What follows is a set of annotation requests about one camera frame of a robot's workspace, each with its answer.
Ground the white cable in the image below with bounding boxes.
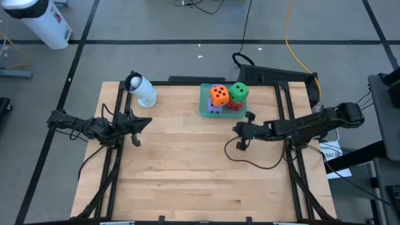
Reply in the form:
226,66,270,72
324,126,341,144

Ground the teal translucent plastic bin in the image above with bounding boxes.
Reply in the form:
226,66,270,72
199,82,248,119

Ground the grey stand base bar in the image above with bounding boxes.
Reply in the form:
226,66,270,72
0,67,34,81

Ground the long black cable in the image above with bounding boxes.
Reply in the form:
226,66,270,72
77,144,109,183
306,144,395,208

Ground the black device box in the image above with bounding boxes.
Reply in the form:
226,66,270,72
378,67,400,109

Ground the black metal beam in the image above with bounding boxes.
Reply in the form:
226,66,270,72
324,139,388,174

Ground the white camera on table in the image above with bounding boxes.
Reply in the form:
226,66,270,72
124,71,158,109

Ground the red foam die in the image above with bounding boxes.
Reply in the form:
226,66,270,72
225,99,244,112

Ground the thin yellow cable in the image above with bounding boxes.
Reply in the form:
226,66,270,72
0,29,31,70

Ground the green foam die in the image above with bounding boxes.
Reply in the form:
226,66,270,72
228,81,250,104

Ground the grey cabinet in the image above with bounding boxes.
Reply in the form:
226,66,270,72
367,157,400,225

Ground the black chair base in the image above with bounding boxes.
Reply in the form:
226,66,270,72
0,97,13,126

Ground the black power cable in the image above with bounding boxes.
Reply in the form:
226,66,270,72
231,0,253,68

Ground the black upright post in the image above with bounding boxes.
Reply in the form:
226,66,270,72
307,72,322,104

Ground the black perforated box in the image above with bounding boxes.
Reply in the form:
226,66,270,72
237,64,314,84

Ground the orange foam die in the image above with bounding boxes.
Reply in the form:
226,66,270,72
209,84,231,108

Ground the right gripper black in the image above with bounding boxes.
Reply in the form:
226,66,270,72
232,111,272,151

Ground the grey equipment cart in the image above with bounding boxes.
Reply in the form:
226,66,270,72
367,73,400,162

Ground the black tangled cable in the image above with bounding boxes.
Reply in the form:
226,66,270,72
174,0,226,15

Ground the black flat bar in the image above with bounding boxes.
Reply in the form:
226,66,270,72
167,76,226,83

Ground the white paper sheet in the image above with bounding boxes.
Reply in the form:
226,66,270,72
318,140,353,180

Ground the yellow extension cable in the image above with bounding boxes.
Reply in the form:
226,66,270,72
284,0,323,100

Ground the black aluminium table frame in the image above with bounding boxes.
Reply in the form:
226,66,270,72
71,80,338,225

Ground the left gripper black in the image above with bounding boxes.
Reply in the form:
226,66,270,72
114,112,153,148

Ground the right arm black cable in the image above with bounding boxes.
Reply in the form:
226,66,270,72
223,136,287,171

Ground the white cylindrical waste bin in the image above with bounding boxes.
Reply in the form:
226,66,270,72
0,0,73,50

